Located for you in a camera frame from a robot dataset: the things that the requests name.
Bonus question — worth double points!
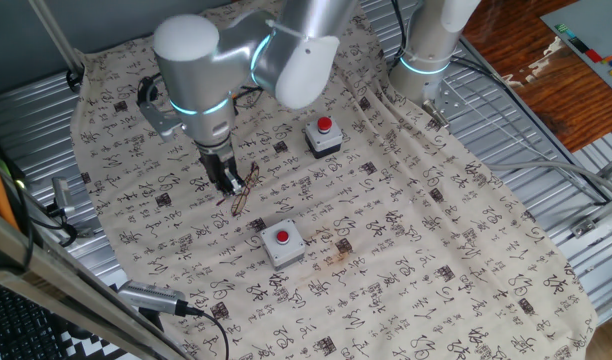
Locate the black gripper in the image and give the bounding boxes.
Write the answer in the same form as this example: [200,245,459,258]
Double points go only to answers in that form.
[195,139,248,197]

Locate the dark red framed glasses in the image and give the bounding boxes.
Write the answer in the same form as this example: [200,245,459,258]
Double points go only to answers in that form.
[215,160,262,218]

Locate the grey box flat red button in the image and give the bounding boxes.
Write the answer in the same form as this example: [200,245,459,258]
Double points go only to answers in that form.
[259,218,307,272]

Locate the grey box mushroom red button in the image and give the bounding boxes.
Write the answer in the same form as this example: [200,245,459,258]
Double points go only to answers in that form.
[304,116,344,160]

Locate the beige calligraphy print cloth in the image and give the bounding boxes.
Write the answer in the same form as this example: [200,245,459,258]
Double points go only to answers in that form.
[69,0,600,360]

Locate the black white fiducial marker sheet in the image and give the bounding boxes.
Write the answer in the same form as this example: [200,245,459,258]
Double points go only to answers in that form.
[60,327,137,360]

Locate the metal base connector plug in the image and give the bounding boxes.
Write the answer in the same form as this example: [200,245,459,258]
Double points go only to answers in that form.
[422,98,450,132]

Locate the thin metal pole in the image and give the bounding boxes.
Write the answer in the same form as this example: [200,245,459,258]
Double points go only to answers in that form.
[27,0,85,77]

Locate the black keyboard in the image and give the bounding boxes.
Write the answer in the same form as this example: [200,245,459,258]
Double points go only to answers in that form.
[0,278,67,360]

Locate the grey board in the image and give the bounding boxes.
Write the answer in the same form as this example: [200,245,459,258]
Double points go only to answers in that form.
[539,0,612,102]

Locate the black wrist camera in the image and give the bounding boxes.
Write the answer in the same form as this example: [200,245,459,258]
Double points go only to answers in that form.
[136,74,185,144]

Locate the black camera cable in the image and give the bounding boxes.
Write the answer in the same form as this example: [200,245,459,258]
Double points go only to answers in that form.
[184,305,231,360]

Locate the small silver camera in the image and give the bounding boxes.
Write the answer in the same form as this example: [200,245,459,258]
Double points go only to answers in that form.
[51,176,78,218]

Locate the aluminium frame beam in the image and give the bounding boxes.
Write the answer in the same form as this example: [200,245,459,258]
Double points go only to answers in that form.
[0,203,190,360]

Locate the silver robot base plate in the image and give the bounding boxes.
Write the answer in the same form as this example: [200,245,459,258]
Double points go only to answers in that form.
[419,78,466,132]

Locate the grey base cable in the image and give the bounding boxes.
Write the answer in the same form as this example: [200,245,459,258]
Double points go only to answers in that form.
[485,160,612,197]

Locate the metal frame bracket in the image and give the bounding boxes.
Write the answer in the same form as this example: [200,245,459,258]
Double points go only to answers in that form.
[569,191,612,239]

